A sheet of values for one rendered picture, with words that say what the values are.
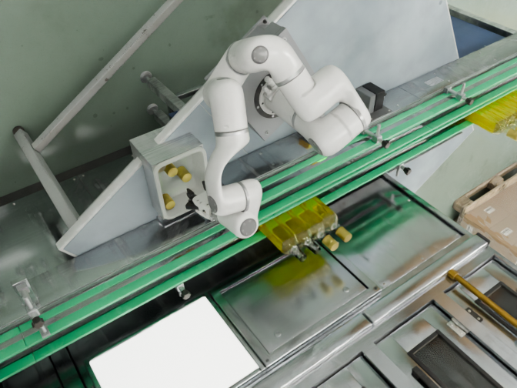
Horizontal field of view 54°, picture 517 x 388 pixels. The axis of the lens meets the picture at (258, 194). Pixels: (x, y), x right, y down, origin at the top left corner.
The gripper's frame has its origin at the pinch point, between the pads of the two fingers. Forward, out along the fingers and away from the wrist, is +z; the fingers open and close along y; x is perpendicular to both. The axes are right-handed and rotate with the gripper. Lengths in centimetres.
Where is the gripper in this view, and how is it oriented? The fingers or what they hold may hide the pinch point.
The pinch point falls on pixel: (198, 190)
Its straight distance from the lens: 153.6
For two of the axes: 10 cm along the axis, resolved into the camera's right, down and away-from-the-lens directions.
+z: -5.4, -3.4, 7.7
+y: 8.2, -4.2, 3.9
